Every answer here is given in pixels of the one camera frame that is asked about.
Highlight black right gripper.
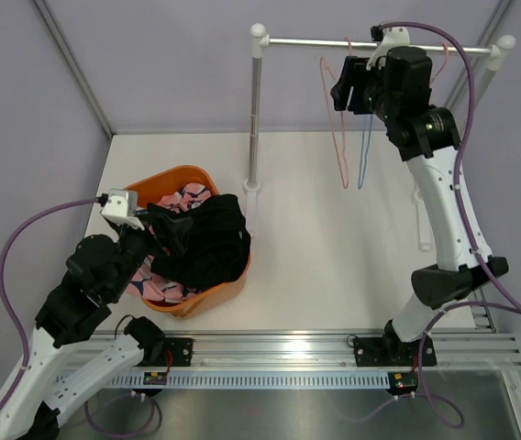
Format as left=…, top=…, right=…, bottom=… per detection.
left=330, top=56, right=397, bottom=124

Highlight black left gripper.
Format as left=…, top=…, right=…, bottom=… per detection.
left=107, top=212, right=193, bottom=301

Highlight pink hanger of black shorts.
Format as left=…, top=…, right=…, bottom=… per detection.
left=319, top=56, right=349, bottom=190

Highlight black shorts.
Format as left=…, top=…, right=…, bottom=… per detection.
left=151, top=193, right=251, bottom=290

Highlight pink patterned shorts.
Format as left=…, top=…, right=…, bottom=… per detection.
left=126, top=182, right=212, bottom=305

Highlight blue hanger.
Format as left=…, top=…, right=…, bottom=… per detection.
left=357, top=115, right=373, bottom=191

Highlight pink hanger of camouflage shorts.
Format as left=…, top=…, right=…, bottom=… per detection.
left=429, top=41, right=450, bottom=83

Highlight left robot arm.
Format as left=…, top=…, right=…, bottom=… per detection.
left=0, top=195, right=184, bottom=439

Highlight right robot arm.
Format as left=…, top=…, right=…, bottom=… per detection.
left=330, top=46, right=509, bottom=367

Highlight orange plastic basket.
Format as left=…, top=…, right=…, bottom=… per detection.
left=126, top=165, right=251, bottom=319

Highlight metal clothes rack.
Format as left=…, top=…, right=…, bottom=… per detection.
left=242, top=22, right=516, bottom=251

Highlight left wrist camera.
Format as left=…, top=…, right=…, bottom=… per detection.
left=98, top=189, right=145, bottom=230

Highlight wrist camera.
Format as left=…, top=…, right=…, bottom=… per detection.
left=98, top=189, right=145, bottom=230
left=366, top=25, right=411, bottom=71

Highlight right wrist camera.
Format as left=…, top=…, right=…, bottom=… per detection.
left=366, top=25, right=411, bottom=71

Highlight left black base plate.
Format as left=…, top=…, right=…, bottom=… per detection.
left=139, top=337, right=194, bottom=368

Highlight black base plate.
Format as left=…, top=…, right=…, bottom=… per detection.
left=352, top=336, right=438, bottom=368
left=139, top=337, right=194, bottom=368

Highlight aluminium mounting rail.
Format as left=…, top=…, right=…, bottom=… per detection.
left=26, top=333, right=521, bottom=373

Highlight white slotted cable duct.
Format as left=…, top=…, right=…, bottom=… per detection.
left=107, top=371, right=390, bottom=390

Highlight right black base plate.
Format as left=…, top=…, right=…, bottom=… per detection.
left=352, top=336, right=438, bottom=368

